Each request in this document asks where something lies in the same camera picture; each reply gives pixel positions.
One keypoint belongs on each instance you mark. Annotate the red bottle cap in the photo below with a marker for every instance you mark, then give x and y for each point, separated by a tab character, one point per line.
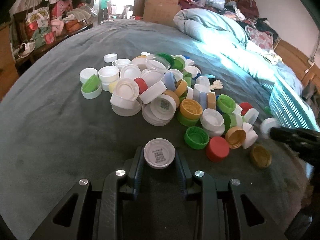
217	149

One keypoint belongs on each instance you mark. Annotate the grey bed sheet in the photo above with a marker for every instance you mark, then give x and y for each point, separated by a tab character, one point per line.
51	136

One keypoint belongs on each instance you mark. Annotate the red patterned pillow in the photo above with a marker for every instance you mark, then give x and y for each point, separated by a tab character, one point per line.
261	39

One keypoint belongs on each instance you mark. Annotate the green bottle cap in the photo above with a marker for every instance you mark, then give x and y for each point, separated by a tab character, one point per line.
196	138

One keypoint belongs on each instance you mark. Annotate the teal plastic basket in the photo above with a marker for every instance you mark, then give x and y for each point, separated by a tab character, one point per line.
285	102

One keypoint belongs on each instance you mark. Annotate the yellow open bottle cap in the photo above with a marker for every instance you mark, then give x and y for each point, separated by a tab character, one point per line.
191	109

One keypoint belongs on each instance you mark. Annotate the light blue duvet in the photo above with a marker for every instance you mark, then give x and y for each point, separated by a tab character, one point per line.
224	35

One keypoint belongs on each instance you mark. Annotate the cardboard box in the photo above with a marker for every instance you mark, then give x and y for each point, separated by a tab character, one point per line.
161	11

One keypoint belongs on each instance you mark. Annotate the gold cap apart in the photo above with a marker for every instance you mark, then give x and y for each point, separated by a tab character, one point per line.
260	156

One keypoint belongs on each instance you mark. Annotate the white wide cap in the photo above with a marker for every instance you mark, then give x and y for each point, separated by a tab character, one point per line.
127	89

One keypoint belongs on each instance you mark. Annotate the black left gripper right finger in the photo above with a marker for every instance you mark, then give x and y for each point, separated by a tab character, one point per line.
224	210

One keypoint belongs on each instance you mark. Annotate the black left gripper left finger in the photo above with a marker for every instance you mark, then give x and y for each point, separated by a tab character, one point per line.
92	210

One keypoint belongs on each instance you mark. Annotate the cluttered side table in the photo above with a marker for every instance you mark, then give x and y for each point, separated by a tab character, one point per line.
39	23

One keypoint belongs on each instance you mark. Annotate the white cap with code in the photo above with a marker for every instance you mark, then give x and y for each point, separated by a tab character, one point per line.
159	153

